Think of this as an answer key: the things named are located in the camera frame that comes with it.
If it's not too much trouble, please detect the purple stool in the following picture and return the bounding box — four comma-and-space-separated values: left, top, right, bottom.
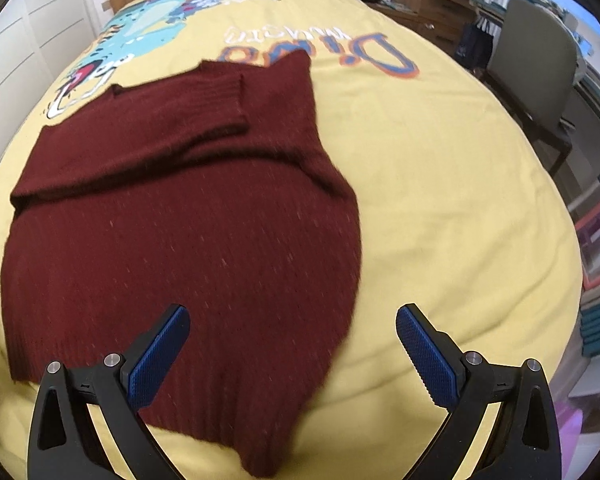
577, 217, 600, 248

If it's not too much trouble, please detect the pink framed board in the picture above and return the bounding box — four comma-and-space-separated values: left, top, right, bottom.
575, 205, 600, 291

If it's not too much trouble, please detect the grey-green chair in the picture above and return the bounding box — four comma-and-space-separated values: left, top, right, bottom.
480, 0, 581, 176

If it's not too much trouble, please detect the white wardrobe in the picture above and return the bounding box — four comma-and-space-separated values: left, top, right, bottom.
0, 0, 111, 131

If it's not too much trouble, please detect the dark blue bag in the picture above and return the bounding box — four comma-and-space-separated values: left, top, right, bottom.
455, 16, 493, 68

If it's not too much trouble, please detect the dark red knitted sweater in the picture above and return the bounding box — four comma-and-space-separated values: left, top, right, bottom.
0, 51, 363, 463

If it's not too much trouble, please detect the yellow printed blanket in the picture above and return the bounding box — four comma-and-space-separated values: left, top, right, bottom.
0, 0, 583, 480

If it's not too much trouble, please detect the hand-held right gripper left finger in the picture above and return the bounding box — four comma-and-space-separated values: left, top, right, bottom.
27, 304, 191, 480

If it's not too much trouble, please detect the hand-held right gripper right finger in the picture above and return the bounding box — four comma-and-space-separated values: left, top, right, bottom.
396, 303, 563, 480

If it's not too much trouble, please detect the wooden drawer cabinet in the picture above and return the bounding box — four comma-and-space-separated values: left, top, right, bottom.
380, 0, 486, 56

